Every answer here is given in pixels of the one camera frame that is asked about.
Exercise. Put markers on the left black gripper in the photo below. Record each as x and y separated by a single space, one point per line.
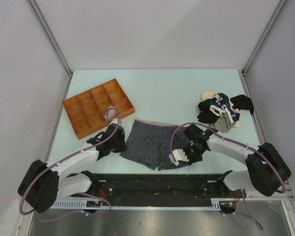
123 146

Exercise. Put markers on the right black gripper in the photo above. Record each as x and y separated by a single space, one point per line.
191 161

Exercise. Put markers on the striped navy underwear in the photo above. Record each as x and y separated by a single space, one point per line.
149 144

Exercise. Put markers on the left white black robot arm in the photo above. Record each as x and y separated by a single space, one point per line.
45 182

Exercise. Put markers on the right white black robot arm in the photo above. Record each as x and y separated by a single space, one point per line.
266 170

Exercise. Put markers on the grey underwear in pile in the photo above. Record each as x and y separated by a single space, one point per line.
223 124

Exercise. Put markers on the navy white underwear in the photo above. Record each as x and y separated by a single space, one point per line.
215 107

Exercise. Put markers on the cream underwear in pile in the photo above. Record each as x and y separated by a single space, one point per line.
208 95

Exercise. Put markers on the black underwear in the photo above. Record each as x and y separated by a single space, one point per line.
242 102

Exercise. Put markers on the orange compartment tray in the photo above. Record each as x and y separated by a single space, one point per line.
86 110

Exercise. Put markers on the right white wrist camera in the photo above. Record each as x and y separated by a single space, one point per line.
178 156

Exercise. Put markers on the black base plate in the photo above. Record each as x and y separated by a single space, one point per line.
157 187

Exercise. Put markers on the white slotted cable duct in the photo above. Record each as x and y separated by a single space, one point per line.
183 203

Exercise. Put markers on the left aluminium frame post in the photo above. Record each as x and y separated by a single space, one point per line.
49 35

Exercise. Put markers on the aluminium frame post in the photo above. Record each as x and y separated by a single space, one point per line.
49 35
264 35

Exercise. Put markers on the right aluminium frame post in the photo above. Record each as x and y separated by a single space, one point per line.
264 35

